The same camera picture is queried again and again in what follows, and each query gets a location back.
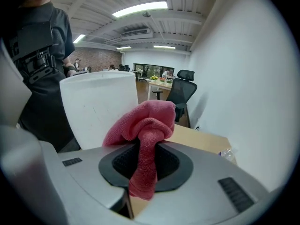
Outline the person's black clothing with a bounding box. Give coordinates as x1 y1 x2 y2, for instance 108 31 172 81
0 1 82 153

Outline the dark frame window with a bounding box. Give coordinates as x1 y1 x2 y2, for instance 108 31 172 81
133 63 175 79

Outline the white table lamp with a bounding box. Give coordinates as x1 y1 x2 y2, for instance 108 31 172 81
59 71 139 150

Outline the clear water bottle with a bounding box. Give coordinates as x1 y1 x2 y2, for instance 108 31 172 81
219 147 237 163

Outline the white leg wooden table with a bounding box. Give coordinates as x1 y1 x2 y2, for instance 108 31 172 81
148 81 175 101

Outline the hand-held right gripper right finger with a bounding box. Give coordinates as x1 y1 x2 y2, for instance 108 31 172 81
135 140 270 225

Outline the person's left forearm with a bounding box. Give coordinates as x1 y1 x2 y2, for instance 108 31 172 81
62 56 78 77

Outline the white air conditioner unit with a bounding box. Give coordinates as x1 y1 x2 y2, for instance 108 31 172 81
120 28 151 38

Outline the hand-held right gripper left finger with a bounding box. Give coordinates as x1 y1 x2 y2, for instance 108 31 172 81
38 141 140 225

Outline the pink cloth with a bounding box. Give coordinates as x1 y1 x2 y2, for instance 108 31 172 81
102 99 176 201

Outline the black mesh headrest office chair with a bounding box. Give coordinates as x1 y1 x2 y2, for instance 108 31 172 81
151 69 198 123

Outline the black chest harness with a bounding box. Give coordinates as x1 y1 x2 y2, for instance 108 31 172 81
3 20 58 84

